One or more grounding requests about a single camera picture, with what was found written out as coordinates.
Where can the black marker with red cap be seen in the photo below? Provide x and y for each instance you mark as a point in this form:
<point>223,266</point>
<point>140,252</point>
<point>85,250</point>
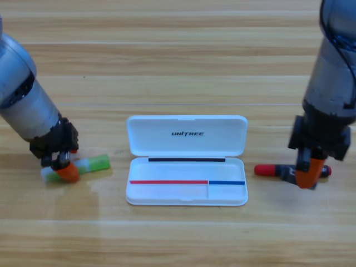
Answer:
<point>264,170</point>

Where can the green highlighter pen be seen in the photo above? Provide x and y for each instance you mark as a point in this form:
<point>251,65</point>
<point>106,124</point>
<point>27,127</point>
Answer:
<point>97,162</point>

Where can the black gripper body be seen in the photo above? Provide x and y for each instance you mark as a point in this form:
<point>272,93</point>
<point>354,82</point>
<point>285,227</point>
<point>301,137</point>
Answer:
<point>320,136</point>
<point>58,142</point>

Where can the white Unitree pencil case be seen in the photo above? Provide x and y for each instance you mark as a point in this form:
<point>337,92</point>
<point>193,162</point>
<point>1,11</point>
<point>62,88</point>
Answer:
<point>167,142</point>

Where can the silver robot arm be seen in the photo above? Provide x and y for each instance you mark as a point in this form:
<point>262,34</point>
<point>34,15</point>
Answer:
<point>27,105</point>
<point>328,83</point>

